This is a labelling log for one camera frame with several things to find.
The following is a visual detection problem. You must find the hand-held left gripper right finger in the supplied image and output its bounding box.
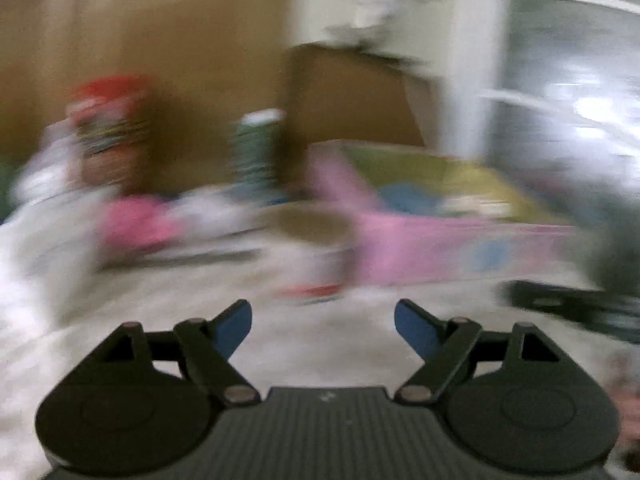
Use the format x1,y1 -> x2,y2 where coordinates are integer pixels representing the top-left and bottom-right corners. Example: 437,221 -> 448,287
394,299 -> 563,406

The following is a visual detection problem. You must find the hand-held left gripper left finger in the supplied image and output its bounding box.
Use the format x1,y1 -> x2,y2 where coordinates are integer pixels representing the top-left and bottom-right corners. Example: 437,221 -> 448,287
90,299 -> 262,407

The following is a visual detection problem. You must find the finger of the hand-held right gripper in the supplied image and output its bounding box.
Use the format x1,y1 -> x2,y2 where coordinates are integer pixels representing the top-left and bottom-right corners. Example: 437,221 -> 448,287
502,280 -> 640,347

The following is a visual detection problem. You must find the pink tin box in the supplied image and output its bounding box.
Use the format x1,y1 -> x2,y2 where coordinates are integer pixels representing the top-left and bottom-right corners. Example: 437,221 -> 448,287
306,141 -> 578,288

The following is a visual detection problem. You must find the pink fluffy cloth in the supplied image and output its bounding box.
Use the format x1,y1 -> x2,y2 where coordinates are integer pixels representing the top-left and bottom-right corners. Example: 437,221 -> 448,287
100,196 -> 183,258

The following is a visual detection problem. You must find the beige chevron tablecloth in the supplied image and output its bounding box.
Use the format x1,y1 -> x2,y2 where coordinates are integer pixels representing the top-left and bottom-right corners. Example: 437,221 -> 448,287
0,220 -> 640,480

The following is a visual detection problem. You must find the round can with lid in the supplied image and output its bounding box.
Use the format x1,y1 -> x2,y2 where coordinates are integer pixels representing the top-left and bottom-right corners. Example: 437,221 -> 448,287
262,206 -> 357,303

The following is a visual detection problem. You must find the green drink carton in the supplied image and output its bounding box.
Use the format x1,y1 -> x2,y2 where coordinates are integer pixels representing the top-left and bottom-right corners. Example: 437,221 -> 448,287
234,109 -> 285,202

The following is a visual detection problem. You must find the white tissue pack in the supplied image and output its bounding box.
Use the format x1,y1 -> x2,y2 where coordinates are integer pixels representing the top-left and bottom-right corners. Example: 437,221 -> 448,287
0,180 -> 106,321

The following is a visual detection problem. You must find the red snack tin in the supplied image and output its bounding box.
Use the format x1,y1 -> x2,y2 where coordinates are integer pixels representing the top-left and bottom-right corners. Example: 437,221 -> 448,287
67,76 -> 153,197

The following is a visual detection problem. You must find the floral frosted window pane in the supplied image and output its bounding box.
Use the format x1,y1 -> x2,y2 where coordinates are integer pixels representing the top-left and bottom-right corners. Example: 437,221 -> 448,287
492,0 -> 640,201

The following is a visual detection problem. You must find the white window frame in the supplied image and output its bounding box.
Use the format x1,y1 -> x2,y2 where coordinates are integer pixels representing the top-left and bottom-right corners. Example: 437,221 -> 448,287
440,0 -> 640,161

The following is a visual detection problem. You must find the wood-grain wall sheet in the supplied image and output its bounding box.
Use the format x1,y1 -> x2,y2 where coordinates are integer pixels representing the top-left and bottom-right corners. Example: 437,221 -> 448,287
0,0 -> 293,196

